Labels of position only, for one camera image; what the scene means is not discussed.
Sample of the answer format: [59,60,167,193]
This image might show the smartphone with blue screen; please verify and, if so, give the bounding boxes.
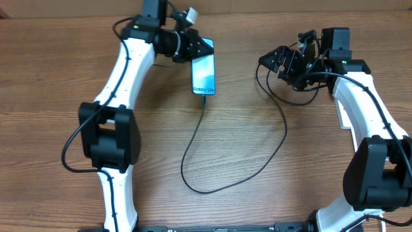
[191,54,216,95]

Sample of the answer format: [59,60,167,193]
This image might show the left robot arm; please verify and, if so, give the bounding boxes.
[79,1,216,231]

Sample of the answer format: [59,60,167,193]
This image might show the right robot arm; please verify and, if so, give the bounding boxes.
[258,27,411,231]

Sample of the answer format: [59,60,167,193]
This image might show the white power strip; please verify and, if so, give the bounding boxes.
[333,93,352,130]

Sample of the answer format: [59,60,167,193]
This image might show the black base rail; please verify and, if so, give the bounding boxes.
[77,221,310,232]

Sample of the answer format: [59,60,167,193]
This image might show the white power strip cord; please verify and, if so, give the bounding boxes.
[352,128,387,232]

